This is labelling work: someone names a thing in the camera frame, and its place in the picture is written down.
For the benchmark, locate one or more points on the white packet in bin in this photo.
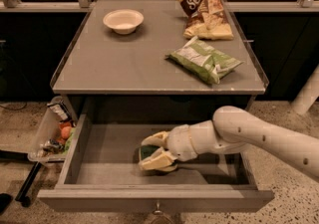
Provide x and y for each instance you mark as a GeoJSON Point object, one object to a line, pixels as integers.
{"type": "Point", "coordinates": [60, 110]}

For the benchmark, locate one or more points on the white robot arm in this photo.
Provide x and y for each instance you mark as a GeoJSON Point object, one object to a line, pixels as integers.
{"type": "Point", "coordinates": [229, 131]}

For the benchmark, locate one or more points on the green snack bag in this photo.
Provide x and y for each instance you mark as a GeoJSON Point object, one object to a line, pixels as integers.
{"type": "Point", "coordinates": [203, 60]}

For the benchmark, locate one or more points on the grey cabinet with counter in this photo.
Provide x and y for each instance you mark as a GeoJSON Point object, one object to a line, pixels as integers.
{"type": "Point", "coordinates": [130, 78]}

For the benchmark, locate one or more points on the orange ball in bin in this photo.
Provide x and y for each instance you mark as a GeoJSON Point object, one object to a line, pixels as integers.
{"type": "Point", "coordinates": [66, 132]}

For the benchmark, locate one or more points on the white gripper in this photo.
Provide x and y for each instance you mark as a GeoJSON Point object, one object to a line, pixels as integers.
{"type": "Point", "coordinates": [178, 142]}

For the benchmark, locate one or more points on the clear plastic bin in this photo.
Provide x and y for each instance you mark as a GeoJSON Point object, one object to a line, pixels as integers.
{"type": "Point", "coordinates": [48, 145]}

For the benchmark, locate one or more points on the black stand leg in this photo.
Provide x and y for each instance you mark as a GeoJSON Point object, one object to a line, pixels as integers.
{"type": "Point", "coordinates": [22, 196]}

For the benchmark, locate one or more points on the metal drawer handle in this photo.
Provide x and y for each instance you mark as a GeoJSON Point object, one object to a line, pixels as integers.
{"type": "Point", "coordinates": [160, 217]}

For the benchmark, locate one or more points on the white paper bowl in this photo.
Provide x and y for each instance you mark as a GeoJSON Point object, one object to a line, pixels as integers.
{"type": "Point", "coordinates": [123, 21]}

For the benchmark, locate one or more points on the brown chips bag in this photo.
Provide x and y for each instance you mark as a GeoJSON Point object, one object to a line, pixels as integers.
{"type": "Point", "coordinates": [206, 20]}

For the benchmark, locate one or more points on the green yellow sponge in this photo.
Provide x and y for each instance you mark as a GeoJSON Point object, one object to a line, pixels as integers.
{"type": "Point", "coordinates": [147, 150]}

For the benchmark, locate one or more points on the grey open top drawer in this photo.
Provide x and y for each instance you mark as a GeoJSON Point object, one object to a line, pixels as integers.
{"type": "Point", "coordinates": [101, 173]}

